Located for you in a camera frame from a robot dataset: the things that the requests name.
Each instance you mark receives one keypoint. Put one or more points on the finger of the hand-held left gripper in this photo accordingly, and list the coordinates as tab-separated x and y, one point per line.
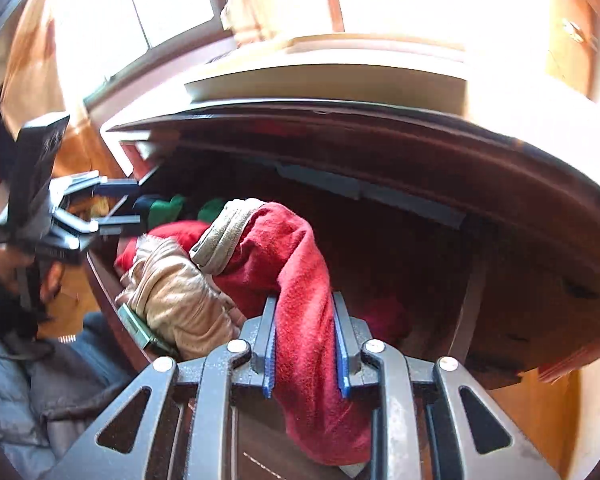
117	188
120	225

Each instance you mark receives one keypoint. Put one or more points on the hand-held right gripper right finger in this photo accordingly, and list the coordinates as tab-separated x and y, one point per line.
342	360

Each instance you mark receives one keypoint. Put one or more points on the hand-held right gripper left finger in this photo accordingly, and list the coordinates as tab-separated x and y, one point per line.
269	360

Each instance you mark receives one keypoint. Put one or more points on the green striped sock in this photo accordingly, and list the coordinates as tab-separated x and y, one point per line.
167	210

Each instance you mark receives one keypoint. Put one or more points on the red underwear with grey waistband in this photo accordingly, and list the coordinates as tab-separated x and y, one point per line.
300	285

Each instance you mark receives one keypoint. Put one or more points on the pink and white sock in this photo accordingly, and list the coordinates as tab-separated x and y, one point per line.
180	300

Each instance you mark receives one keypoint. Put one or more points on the dark wooden drawer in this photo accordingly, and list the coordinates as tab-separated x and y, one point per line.
380	260

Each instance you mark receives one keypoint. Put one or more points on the person's left forearm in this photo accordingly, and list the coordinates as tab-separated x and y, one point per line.
5	320

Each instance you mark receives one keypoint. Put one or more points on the pale green drawer fitting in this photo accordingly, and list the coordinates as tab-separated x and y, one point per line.
140	330

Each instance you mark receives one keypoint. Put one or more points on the person's left hand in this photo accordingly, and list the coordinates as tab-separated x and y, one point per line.
52	282

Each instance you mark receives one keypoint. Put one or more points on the yellow patterned curtain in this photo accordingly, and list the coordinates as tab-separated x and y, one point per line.
30	60
245	0

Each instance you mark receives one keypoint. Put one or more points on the large window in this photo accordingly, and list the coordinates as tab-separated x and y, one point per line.
130	10

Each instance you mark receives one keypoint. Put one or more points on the person's dark clothing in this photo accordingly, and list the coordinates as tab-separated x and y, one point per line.
30	400

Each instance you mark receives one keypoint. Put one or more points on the dark wooden dresser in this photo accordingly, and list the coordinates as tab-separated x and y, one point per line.
430	160

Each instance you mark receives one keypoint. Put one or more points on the orange wooden door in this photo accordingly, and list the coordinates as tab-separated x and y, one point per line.
570	75

